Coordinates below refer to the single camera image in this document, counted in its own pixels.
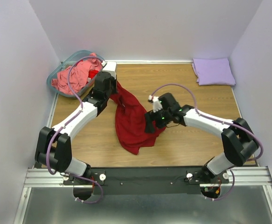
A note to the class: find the pink t shirt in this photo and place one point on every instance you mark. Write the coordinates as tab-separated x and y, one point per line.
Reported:
74	78

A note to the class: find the clear blue plastic bin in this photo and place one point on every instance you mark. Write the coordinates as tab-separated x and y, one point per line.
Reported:
70	61

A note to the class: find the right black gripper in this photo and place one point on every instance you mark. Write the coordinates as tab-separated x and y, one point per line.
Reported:
149	126

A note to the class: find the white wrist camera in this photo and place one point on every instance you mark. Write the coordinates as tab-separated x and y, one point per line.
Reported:
110	67
154	100

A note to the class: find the dark red t shirt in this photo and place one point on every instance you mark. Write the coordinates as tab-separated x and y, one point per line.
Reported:
130	122

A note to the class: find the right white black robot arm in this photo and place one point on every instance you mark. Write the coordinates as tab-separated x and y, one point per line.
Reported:
238	143

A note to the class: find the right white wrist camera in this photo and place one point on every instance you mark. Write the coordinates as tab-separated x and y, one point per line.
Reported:
154	100

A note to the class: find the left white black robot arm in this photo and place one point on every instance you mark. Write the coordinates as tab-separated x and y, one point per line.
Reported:
54	144

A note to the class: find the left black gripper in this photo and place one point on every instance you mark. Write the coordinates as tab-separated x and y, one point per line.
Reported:
114	81

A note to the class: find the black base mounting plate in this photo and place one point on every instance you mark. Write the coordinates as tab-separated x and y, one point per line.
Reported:
153	180

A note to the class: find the folded lavender t shirt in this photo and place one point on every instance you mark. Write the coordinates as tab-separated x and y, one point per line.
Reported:
213	72

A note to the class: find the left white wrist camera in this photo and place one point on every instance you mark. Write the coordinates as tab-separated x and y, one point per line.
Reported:
110	67

